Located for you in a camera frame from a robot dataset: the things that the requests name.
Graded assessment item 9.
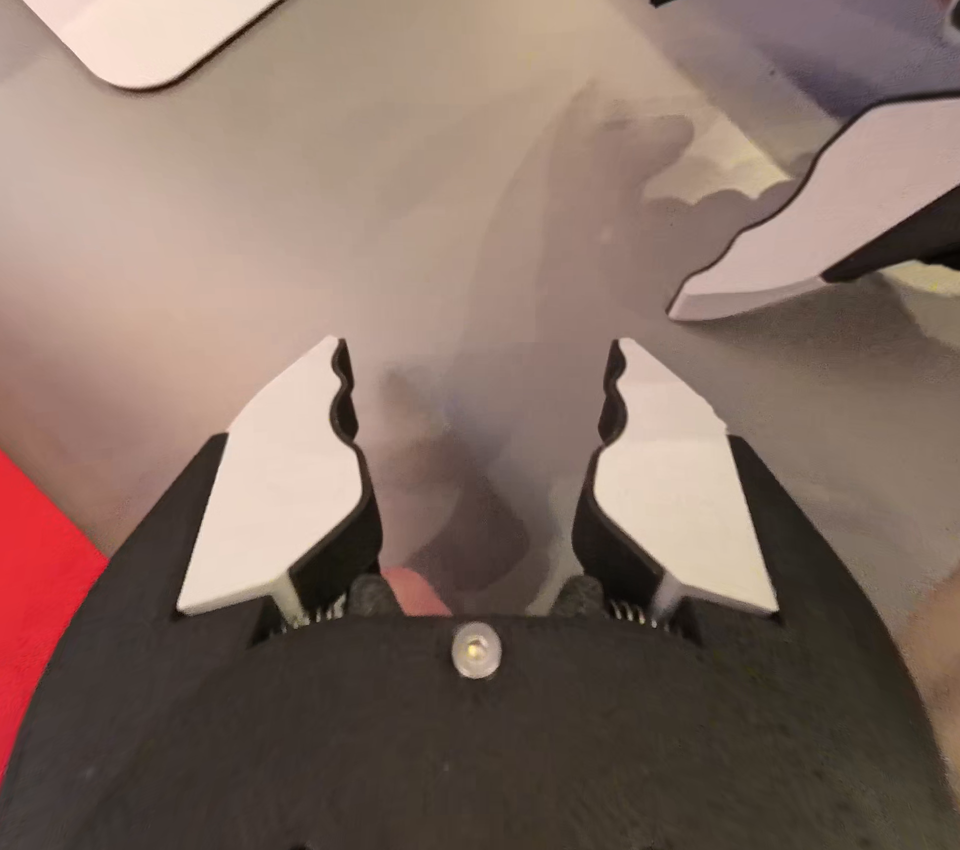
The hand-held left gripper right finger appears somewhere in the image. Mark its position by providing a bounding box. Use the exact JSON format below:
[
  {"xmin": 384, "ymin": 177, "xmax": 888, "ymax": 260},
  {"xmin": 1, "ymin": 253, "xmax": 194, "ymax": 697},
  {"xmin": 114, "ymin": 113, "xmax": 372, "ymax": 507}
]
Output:
[{"xmin": 572, "ymin": 337, "xmax": 781, "ymax": 625}]

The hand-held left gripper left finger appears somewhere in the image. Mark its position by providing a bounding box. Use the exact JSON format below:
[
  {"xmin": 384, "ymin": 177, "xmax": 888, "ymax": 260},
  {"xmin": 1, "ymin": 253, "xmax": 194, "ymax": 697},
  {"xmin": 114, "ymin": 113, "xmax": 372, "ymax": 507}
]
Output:
[{"xmin": 176, "ymin": 337, "xmax": 385, "ymax": 628}]

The red cube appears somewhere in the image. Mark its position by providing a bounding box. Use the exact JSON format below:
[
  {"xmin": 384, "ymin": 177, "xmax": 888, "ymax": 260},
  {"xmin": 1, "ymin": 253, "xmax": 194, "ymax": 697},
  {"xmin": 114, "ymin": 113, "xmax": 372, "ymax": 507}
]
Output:
[{"xmin": 0, "ymin": 448, "xmax": 114, "ymax": 780}]

